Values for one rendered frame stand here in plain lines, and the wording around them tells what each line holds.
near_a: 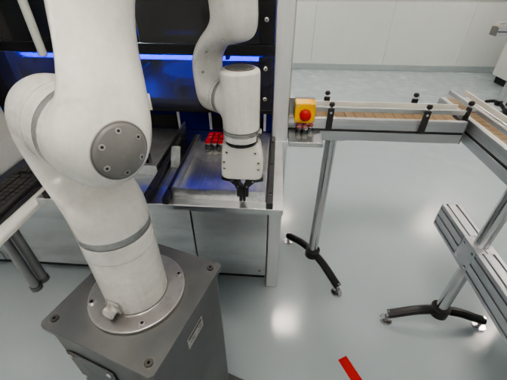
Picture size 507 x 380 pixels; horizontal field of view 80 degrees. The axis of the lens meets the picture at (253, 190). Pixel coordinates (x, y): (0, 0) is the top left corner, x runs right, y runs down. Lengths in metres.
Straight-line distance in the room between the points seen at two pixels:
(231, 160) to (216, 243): 0.84
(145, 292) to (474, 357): 1.54
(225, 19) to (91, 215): 0.39
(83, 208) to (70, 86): 0.19
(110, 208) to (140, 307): 0.23
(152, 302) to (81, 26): 0.47
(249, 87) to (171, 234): 1.04
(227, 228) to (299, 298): 0.56
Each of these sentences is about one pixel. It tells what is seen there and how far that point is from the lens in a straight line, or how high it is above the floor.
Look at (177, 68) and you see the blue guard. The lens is 1.11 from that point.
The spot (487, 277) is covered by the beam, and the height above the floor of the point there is 0.53.
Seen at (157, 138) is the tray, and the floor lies 0.88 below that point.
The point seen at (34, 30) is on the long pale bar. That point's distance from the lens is 1.21.
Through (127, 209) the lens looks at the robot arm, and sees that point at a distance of 0.50.
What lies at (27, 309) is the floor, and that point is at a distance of 2.01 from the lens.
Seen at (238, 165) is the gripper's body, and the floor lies 1.02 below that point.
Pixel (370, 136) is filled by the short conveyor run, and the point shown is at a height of 0.86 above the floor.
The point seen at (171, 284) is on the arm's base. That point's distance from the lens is 0.68.
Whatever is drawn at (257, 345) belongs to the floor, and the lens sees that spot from 1.56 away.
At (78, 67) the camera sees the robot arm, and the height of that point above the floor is 1.31.
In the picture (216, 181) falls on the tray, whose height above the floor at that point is 0.88.
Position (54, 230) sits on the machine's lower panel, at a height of 0.34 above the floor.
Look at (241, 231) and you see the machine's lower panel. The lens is 1.43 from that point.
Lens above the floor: 1.40
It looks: 36 degrees down
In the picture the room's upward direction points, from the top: straight up
